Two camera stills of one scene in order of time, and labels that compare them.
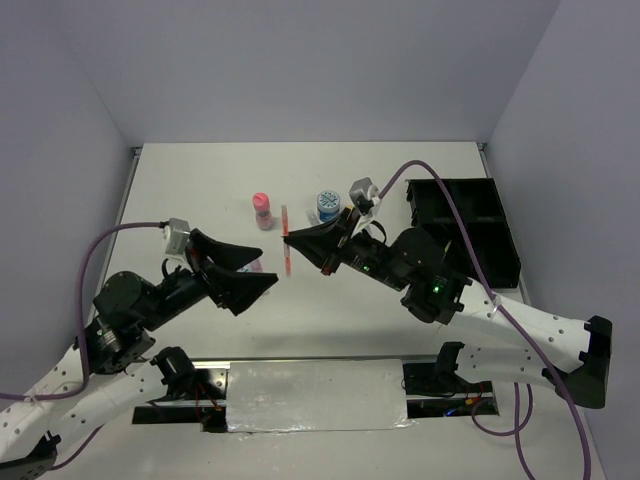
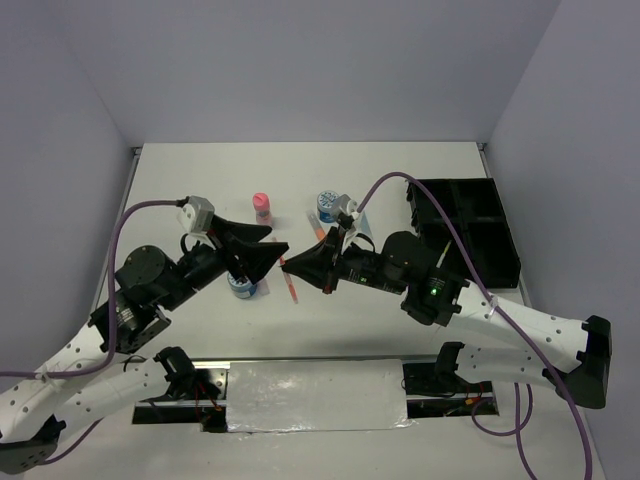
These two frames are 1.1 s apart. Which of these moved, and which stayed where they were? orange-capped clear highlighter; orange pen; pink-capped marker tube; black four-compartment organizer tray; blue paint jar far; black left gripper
Moved: black left gripper; orange pen
Stayed: pink-capped marker tube; black four-compartment organizer tray; orange-capped clear highlighter; blue paint jar far
